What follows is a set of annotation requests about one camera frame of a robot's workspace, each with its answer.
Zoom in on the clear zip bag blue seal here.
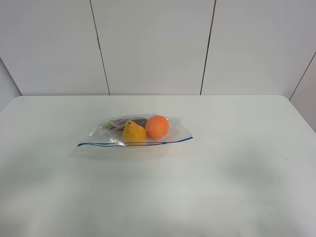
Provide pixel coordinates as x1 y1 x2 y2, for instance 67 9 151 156
78 115 193 147

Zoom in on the orange fruit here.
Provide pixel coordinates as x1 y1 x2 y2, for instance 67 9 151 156
145 115 169 140

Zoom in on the yellow pear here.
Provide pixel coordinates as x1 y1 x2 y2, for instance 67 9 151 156
122 120 147 145

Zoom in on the dark purple eggplant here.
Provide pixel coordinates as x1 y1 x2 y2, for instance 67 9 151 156
103 118 147 130

